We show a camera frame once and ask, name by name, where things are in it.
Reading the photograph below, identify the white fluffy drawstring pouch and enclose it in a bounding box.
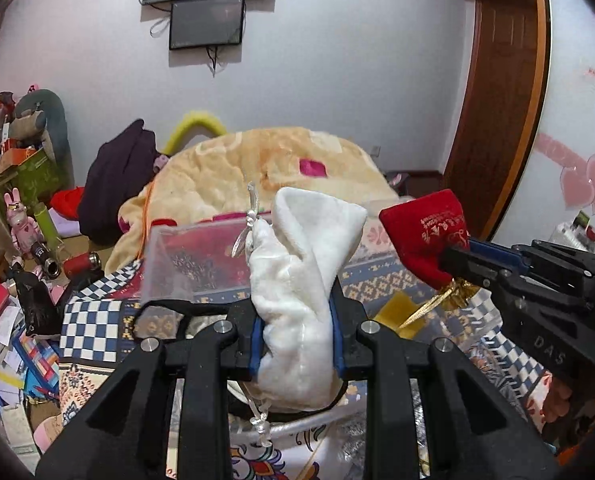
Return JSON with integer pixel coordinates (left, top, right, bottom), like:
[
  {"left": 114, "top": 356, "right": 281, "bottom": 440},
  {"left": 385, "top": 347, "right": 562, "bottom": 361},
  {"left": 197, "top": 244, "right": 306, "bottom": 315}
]
[{"left": 230, "top": 181, "right": 369, "bottom": 449}]

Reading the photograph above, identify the yellow fleece blanket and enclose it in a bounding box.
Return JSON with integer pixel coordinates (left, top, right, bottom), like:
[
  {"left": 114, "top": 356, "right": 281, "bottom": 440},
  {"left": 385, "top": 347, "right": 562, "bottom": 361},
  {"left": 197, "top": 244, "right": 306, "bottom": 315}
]
[{"left": 104, "top": 127, "right": 397, "bottom": 274}]

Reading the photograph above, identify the white bag with black straps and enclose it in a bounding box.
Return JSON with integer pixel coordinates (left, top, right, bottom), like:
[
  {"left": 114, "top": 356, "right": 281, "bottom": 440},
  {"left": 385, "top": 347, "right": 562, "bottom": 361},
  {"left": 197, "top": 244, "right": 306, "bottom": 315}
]
[{"left": 127, "top": 299, "right": 355, "bottom": 443}]

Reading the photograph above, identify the yellow sponge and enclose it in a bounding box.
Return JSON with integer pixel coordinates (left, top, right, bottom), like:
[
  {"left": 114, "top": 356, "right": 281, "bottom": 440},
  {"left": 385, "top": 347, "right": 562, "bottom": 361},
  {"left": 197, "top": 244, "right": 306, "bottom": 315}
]
[{"left": 373, "top": 290, "right": 419, "bottom": 330}]

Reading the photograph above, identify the white wardrobe with hearts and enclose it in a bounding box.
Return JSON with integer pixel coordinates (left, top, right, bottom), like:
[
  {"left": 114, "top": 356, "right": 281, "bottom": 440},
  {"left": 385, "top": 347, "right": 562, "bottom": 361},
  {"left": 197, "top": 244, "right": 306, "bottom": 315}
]
[{"left": 494, "top": 0, "right": 595, "bottom": 246}]

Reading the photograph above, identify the red cushion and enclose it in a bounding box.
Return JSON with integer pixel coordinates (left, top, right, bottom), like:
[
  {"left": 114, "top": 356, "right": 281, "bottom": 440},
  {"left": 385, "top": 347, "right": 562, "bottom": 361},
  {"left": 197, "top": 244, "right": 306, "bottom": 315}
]
[{"left": 50, "top": 186, "right": 84, "bottom": 221}]

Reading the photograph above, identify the grey green plush toy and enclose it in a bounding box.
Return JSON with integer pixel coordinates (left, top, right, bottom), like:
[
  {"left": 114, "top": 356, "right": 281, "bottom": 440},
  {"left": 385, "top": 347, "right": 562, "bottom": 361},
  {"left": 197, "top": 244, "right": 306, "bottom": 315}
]
[{"left": 9, "top": 89, "right": 71, "bottom": 170}]

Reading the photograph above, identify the green storage box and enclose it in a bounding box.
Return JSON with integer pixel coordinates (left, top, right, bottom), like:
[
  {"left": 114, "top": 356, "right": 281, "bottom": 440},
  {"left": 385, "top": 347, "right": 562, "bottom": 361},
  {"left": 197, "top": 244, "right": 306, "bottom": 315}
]
[{"left": 0, "top": 148, "right": 68, "bottom": 219}]

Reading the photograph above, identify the dark purple clothing pile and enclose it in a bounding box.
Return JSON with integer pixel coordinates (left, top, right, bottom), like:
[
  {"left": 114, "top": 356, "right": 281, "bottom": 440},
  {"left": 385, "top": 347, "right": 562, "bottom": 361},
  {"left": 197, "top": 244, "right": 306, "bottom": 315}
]
[{"left": 77, "top": 119, "right": 160, "bottom": 246}]

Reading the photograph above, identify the red velvet drawstring pouch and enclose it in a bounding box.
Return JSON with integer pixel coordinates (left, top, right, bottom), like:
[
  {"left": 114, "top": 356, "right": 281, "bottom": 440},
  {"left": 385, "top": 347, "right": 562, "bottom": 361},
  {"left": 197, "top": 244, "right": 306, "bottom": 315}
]
[{"left": 377, "top": 187, "right": 481, "bottom": 311}]

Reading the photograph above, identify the yellow foam ring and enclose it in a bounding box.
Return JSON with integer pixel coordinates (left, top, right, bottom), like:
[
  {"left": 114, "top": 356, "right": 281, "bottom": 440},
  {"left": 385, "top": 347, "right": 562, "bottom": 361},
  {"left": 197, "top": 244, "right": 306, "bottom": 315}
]
[{"left": 162, "top": 110, "right": 230, "bottom": 157}]

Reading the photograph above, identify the clear plastic storage bin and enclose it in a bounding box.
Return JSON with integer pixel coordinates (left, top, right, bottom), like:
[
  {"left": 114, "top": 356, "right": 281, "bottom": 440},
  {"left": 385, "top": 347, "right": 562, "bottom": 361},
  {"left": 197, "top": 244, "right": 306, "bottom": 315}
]
[{"left": 140, "top": 214, "right": 250, "bottom": 304}]

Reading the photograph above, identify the pink rabbit figurine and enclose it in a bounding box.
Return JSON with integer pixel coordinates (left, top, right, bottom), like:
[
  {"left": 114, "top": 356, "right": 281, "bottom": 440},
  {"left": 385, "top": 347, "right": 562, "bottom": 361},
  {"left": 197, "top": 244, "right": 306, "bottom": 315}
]
[{"left": 4, "top": 188, "right": 44, "bottom": 258}]

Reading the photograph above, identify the green bottle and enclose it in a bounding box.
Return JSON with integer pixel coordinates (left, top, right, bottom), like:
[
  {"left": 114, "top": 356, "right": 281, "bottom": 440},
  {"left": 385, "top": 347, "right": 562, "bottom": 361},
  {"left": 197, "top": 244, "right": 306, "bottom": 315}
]
[{"left": 33, "top": 202, "right": 63, "bottom": 255}]

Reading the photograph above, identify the brown wooden door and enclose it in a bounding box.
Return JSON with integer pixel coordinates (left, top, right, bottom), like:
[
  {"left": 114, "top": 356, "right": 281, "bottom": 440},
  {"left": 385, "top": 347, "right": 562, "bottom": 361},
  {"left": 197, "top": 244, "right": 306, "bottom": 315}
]
[{"left": 444, "top": 0, "right": 550, "bottom": 240}]

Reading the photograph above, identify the small black wall monitor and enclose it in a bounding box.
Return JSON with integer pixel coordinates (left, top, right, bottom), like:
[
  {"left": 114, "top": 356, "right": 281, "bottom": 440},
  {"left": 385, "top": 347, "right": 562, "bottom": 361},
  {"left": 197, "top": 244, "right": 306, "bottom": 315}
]
[{"left": 168, "top": 0, "right": 246, "bottom": 51}]

